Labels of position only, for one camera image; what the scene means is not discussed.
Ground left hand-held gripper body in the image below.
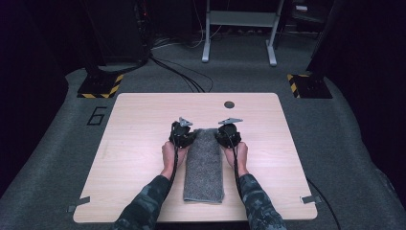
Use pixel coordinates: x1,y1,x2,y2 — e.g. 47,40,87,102
169,116,193,150

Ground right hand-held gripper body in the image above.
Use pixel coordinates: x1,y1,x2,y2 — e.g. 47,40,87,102
217,117,244,150

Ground grey towel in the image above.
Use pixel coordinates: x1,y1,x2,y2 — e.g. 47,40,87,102
183,127,225,204

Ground person's right hand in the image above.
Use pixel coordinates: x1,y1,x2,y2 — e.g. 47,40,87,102
222,141,250,178

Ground person's left hand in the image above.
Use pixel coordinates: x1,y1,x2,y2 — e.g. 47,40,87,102
161,140,190,180

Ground striped black stand base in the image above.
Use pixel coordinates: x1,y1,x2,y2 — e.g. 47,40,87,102
77,73,124,100
286,73,333,100

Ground grey tape strip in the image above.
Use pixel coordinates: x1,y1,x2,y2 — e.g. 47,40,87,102
300,195,323,205
66,195,91,214

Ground black cabinet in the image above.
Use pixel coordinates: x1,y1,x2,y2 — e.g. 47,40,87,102
83,0,151,67

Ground left hand-held gripper cable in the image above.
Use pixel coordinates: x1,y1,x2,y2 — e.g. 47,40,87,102
165,122,180,196

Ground hand-held gripper cable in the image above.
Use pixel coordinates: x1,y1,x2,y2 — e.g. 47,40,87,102
165,122,180,196
223,128,245,199

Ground right hand-held gripper cable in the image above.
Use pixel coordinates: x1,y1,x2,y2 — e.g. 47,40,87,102
223,128,245,199

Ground bundle of black floor cables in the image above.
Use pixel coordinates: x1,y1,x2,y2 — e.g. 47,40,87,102
148,55,214,94

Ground white floor cables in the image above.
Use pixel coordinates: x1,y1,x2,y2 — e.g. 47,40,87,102
152,27,224,51

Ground thin black floor cable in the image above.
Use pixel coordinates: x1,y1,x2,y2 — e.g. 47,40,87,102
305,177,341,230

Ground white metal desk frame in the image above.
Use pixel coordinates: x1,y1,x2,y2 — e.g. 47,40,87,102
201,0,285,67

